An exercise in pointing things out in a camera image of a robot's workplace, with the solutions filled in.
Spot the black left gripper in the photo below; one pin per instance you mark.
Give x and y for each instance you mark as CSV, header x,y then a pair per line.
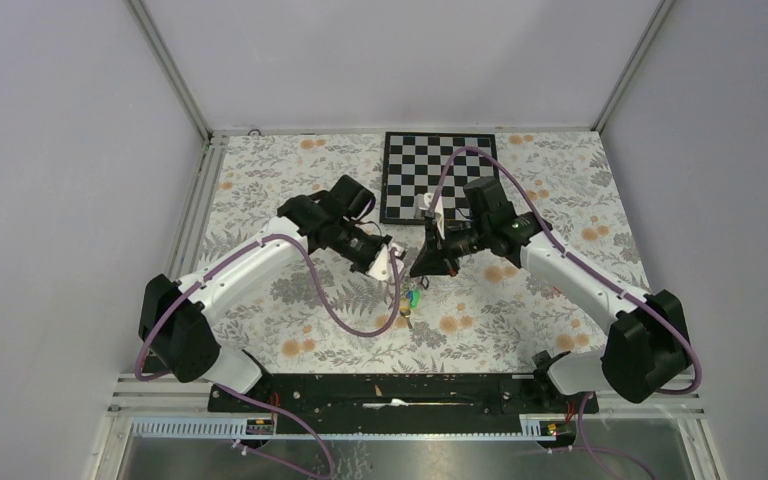
x,y
381,240

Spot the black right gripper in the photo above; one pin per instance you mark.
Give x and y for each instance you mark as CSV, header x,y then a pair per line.
x,y
433,260

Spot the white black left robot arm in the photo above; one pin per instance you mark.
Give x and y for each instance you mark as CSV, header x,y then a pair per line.
x,y
178,316

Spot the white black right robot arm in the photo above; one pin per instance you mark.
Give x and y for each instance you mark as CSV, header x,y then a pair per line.
x,y
647,342

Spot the green tag key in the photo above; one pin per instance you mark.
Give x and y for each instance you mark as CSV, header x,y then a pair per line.
x,y
405,321

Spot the floral table mat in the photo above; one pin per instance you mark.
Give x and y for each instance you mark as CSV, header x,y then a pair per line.
x,y
491,317

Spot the black white chessboard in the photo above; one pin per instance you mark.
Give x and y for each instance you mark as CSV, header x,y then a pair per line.
x,y
412,165

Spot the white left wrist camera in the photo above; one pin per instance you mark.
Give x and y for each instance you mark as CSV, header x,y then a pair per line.
x,y
388,263

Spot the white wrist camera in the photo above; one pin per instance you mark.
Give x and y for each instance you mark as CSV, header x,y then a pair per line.
x,y
431,212
388,263

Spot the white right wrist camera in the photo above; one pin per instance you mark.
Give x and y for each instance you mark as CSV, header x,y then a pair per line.
x,y
431,212

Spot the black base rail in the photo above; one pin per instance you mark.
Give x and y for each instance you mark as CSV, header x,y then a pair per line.
x,y
412,404

